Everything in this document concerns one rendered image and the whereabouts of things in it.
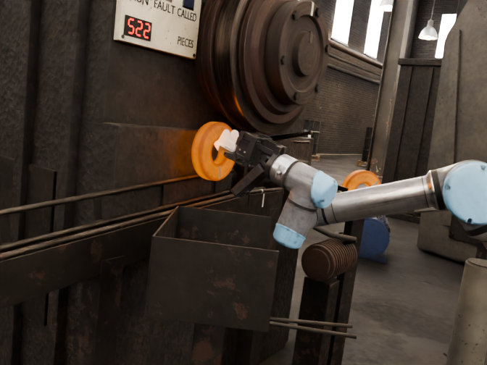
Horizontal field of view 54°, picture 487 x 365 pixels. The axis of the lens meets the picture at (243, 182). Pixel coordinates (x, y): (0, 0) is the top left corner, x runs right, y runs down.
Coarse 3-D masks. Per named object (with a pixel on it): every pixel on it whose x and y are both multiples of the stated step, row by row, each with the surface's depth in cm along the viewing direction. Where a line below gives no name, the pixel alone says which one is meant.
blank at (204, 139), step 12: (204, 132) 120; (216, 132) 123; (192, 144) 121; (204, 144) 120; (192, 156) 121; (204, 156) 121; (204, 168) 121; (216, 168) 125; (228, 168) 129; (216, 180) 126
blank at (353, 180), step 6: (354, 174) 169; (360, 174) 170; (366, 174) 171; (372, 174) 171; (348, 180) 169; (354, 180) 169; (360, 180) 170; (366, 180) 171; (372, 180) 172; (378, 180) 173; (348, 186) 169; (354, 186) 170; (366, 186) 175
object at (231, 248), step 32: (192, 224) 101; (224, 224) 101; (256, 224) 101; (160, 256) 76; (192, 256) 76; (224, 256) 76; (256, 256) 76; (160, 288) 76; (192, 288) 76; (224, 288) 76; (256, 288) 76; (192, 320) 77; (224, 320) 77; (256, 320) 77; (192, 352) 91
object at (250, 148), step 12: (240, 132) 117; (240, 144) 118; (252, 144) 115; (264, 144) 117; (276, 144) 115; (240, 156) 117; (252, 156) 116; (264, 156) 116; (276, 156) 113; (252, 168) 117; (264, 168) 116
